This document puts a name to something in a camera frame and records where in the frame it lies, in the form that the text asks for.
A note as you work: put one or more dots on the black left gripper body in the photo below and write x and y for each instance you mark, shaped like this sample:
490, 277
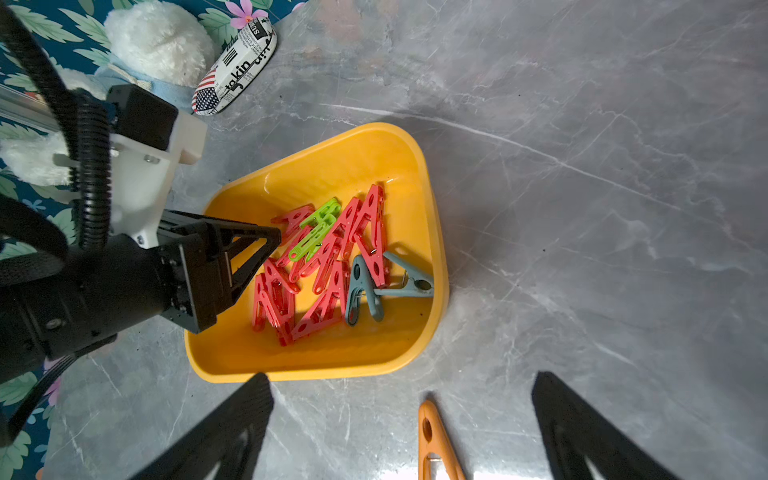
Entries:
195, 252

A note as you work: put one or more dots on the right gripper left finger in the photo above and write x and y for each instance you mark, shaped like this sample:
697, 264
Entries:
227, 442

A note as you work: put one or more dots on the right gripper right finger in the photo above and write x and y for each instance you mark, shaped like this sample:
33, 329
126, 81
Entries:
576, 437

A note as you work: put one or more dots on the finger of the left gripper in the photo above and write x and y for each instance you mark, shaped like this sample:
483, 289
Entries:
231, 238

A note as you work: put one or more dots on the green clothespin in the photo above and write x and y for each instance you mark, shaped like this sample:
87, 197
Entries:
315, 231

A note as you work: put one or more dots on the orange clothespin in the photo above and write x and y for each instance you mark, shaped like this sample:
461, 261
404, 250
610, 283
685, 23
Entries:
434, 440

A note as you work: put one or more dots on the yellow plastic storage box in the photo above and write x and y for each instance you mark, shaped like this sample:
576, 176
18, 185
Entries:
343, 167

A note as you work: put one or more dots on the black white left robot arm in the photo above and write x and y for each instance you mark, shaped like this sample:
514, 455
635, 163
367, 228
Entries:
63, 307

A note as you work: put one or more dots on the red clothespin in box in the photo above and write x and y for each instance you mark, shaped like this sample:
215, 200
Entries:
369, 234

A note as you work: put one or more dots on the red boxed clothespin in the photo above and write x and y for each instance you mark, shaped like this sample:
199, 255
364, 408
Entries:
274, 299
330, 307
316, 253

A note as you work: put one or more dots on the teal grey clothespin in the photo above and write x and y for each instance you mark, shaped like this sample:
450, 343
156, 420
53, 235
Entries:
416, 283
362, 285

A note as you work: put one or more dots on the newspaper print pouch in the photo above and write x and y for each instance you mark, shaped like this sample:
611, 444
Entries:
240, 63

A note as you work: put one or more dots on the white plush teddy bear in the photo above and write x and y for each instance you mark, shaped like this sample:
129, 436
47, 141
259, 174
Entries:
156, 45

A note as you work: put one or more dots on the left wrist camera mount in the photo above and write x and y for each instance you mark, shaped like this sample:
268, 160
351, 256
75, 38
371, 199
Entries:
123, 152

